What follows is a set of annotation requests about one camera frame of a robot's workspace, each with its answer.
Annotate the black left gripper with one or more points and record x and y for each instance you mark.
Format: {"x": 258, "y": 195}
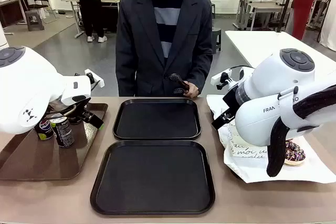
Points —
{"x": 80, "y": 111}

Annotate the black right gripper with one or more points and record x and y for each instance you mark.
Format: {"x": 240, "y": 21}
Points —
{"x": 231, "y": 100}

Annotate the black metal tongs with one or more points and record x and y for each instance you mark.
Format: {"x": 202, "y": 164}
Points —
{"x": 173, "y": 77}

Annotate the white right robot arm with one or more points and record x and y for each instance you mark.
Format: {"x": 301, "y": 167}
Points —
{"x": 275, "y": 77}

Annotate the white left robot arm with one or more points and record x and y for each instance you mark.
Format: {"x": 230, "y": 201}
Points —
{"x": 26, "y": 82}

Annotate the person's left hand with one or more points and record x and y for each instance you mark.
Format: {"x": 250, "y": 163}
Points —
{"x": 194, "y": 90}

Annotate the flat printed paper box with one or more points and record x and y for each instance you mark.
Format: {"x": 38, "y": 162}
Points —
{"x": 246, "y": 150}

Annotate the small black tray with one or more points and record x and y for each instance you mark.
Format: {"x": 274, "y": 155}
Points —
{"x": 157, "y": 119}

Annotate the brown plastic tray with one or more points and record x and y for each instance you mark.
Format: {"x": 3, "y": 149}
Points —
{"x": 39, "y": 161}

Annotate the chocolate sprinkle donut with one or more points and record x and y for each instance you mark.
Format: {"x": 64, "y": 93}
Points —
{"x": 296, "y": 153}

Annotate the dark plastic stool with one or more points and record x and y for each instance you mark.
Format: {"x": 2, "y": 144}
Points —
{"x": 217, "y": 40}

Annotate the large black tray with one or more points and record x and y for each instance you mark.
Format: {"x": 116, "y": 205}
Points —
{"x": 153, "y": 179}

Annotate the person in dark jacket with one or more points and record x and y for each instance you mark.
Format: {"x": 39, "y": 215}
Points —
{"x": 136, "y": 51}

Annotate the white paper sheet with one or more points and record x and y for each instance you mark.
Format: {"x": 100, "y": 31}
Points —
{"x": 315, "y": 171}

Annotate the grey plastic stool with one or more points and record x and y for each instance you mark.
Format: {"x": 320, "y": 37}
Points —
{"x": 35, "y": 20}

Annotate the person in grey hoodie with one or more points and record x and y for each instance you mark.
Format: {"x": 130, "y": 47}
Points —
{"x": 89, "y": 3}

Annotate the grey background table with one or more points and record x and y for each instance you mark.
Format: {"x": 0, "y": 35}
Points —
{"x": 262, "y": 7}

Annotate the black stand pole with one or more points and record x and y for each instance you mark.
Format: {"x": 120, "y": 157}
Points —
{"x": 287, "y": 1}

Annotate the person in red clothes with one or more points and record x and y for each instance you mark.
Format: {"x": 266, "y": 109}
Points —
{"x": 304, "y": 3}

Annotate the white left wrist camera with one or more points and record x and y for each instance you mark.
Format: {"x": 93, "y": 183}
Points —
{"x": 97, "y": 79}

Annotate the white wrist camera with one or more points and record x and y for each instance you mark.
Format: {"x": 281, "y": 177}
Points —
{"x": 97, "y": 79}
{"x": 220, "y": 77}

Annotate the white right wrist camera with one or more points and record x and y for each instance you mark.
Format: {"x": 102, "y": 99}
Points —
{"x": 220, "y": 77}

